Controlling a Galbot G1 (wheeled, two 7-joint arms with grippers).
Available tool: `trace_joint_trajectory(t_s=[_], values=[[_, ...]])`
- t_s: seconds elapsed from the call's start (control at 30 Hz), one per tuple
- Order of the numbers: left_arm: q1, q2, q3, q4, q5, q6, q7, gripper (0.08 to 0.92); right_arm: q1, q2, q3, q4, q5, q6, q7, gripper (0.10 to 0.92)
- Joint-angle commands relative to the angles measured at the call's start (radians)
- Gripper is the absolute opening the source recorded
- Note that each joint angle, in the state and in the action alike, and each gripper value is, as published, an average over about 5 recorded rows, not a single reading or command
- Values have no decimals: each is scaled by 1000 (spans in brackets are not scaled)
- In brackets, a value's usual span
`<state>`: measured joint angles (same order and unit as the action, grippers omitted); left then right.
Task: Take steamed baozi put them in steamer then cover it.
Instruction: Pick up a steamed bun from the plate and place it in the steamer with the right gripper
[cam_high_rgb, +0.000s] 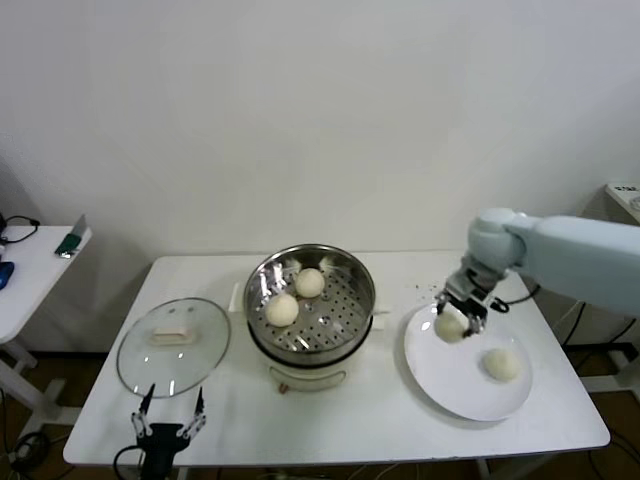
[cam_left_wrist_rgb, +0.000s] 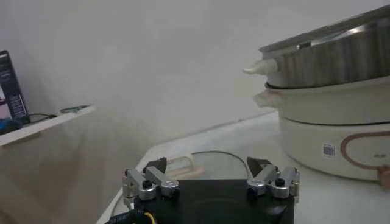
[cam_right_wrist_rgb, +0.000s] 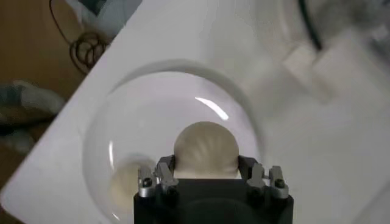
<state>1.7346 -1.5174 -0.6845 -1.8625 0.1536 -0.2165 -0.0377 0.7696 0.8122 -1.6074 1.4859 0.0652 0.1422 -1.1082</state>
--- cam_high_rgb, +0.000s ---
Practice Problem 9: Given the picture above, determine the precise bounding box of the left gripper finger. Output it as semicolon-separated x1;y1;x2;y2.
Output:
179;387;209;440
130;383;156;440

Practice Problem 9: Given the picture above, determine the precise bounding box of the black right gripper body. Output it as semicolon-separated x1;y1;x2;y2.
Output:
446;277;497;315

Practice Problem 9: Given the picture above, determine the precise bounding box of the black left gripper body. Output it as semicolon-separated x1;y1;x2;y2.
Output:
139;423;186;480

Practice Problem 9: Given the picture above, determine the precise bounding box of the white steamed baozi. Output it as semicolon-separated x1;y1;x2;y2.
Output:
264;293;300;328
433;313;470;345
294;267;326;300
481;348;525;382

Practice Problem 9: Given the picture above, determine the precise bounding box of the glass lid with white handle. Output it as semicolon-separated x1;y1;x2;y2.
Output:
116;298;233;400

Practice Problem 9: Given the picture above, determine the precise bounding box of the perforated stainless steel steamer basket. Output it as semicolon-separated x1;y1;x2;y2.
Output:
243;243;376;354

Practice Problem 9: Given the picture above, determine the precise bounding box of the white round plate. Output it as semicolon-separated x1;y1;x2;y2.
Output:
403;302;534;422

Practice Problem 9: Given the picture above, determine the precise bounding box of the white electric cooking pot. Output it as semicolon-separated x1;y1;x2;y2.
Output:
228;281;391;397

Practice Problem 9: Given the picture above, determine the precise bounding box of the white side table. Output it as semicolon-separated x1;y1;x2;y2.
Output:
0;224;95;441

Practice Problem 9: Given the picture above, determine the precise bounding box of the green and silver tool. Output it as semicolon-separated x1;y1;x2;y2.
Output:
53;214;92;260

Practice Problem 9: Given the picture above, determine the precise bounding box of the white table with label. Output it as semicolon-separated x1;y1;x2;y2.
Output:
579;183;640;401

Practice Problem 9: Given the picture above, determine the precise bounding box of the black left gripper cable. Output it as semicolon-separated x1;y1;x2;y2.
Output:
113;444;149;480

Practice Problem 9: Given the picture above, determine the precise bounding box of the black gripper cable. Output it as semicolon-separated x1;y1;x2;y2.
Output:
113;444;149;480
487;284;544;311

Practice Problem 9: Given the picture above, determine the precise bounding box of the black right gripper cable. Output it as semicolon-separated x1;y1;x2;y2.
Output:
487;284;544;311

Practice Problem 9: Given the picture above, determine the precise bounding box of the thin black cable loop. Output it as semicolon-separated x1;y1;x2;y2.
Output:
0;212;41;246

